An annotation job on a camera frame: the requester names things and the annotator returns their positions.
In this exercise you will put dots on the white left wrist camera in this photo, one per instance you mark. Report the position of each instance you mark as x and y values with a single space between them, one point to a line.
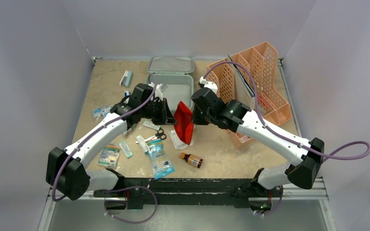
159 90

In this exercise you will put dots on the peach plastic file organizer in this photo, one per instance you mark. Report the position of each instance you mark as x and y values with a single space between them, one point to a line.
258 65

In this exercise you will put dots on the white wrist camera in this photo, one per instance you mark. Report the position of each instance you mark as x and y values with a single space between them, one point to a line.
204 83
159 90

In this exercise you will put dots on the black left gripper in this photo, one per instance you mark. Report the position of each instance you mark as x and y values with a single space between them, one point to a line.
165 116

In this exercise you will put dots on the blue white sachet packet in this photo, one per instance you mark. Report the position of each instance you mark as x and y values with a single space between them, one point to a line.
100 113

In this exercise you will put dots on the bandage box in bag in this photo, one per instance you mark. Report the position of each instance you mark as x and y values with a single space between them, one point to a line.
109 156

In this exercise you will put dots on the grey folder in organizer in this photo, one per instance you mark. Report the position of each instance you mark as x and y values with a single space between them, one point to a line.
244 92

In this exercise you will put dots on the mint green open case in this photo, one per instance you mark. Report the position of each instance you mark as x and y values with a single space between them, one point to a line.
174 72

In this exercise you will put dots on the brown glass medicine bottle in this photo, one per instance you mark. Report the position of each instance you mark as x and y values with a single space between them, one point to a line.
192 160

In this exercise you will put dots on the small white packet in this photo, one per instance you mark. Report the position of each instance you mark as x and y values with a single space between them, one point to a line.
142 143

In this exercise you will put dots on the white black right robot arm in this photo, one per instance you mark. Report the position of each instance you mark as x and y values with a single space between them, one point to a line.
303 164

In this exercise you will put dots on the small teal strip packet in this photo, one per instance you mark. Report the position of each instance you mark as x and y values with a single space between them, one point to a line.
124 147

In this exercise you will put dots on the white ointment tube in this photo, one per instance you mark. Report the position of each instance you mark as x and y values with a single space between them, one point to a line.
151 125

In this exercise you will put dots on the red first aid pouch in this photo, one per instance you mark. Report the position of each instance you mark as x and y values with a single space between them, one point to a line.
184 126

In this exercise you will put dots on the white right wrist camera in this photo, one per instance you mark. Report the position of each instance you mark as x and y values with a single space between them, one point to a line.
204 83

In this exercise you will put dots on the blue wet wipes packet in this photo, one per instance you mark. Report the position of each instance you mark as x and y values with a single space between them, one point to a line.
159 160

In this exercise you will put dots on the black handled scissors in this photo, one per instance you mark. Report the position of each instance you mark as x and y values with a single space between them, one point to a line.
159 135

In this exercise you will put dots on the white gauze packets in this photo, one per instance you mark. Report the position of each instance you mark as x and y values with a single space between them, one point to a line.
178 144

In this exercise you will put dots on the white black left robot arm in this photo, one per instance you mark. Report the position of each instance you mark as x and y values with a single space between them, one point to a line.
66 168

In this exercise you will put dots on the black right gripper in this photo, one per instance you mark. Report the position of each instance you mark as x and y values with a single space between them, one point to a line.
196 112

